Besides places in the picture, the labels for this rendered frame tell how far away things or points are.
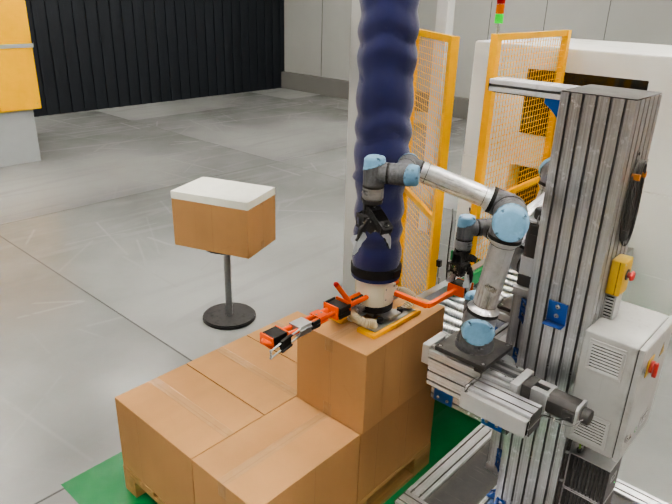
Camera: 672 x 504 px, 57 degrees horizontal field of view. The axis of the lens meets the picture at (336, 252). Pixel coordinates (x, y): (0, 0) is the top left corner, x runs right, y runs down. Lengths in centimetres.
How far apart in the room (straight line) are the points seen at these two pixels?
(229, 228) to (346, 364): 185
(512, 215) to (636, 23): 986
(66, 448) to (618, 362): 280
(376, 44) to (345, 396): 145
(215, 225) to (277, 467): 210
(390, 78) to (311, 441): 152
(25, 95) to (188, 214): 544
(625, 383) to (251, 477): 143
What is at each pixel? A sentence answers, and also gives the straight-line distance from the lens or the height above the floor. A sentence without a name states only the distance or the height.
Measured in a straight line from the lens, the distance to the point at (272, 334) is 240.
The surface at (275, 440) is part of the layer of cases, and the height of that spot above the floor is 54.
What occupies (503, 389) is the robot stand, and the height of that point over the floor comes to 96.
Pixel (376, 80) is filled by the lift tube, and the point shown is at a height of 201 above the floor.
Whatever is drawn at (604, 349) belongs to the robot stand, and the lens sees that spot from 238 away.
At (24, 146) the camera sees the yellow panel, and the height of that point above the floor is 23.
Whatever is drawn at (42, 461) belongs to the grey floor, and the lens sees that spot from 376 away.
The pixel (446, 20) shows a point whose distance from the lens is 618.
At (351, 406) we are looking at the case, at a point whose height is 66.
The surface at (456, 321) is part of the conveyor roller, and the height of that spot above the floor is 55.
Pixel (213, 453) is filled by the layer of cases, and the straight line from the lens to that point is 273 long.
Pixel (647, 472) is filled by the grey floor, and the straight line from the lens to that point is 387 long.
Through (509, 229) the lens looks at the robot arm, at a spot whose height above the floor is 161.
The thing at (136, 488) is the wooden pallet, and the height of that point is 6.
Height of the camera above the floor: 231
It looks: 23 degrees down
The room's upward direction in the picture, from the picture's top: 2 degrees clockwise
